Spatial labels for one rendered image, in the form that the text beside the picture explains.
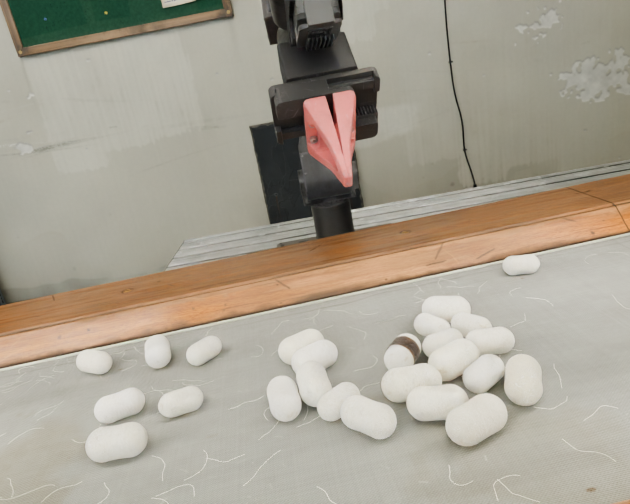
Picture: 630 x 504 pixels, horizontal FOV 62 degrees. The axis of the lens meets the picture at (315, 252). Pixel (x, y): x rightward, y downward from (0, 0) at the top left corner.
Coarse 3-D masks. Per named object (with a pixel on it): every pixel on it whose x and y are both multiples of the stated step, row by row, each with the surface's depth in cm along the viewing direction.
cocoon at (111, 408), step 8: (120, 392) 37; (128, 392) 37; (136, 392) 37; (104, 400) 36; (112, 400) 36; (120, 400) 36; (128, 400) 36; (136, 400) 37; (144, 400) 37; (96, 408) 36; (104, 408) 36; (112, 408) 36; (120, 408) 36; (128, 408) 36; (136, 408) 37; (96, 416) 36; (104, 416) 36; (112, 416) 36; (120, 416) 36; (128, 416) 37
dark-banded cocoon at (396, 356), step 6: (408, 336) 37; (414, 336) 37; (390, 348) 36; (396, 348) 36; (402, 348) 36; (420, 348) 37; (390, 354) 36; (396, 354) 35; (402, 354) 35; (408, 354) 36; (384, 360) 36; (390, 360) 36; (396, 360) 35; (402, 360) 35; (408, 360) 35; (390, 366) 36; (396, 366) 35; (402, 366) 35
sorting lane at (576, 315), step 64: (576, 256) 49; (256, 320) 48; (320, 320) 46; (384, 320) 44; (512, 320) 40; (576, 320) 39; (0, 384) 46; (64, 384) 43; (128, 384) 42; (192, 384) 40; (256, 384) 38; (576, 384) 32; (0, 448) 36; (64, 448) 35; (192, 448) 33; (256, 448) 32; (320, 448) 31; (384, 448) 30; (448, 448) 29; (512, 448) 28; (576, 448) 27
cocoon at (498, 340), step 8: (488, 328) 36; (496, 328) 36; (504, 328) 36; (472, 336) 36; (480, 336) 36; (488, 336) 36; (496, 336) 36; (504, 336) 36; (512, 336) 36; (480, 344) 36; (488, 344) 36; (496, 344) 36; (504, 344) 35; (512, 344) 36; (480, 352) 36; (488, 352) 36; (496, 352) 36; (504, 352) 36
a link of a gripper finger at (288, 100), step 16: (320, 80) 47; (288, 96) 46; (304, 96) 46; (320, 96) 46; (336, 96) 46; (352, 96) 46; (288, 112) 47; (336, 112) 45; (352, 112) 46; (336, 128) 48; (352, 128) 46; (352, 144) 50
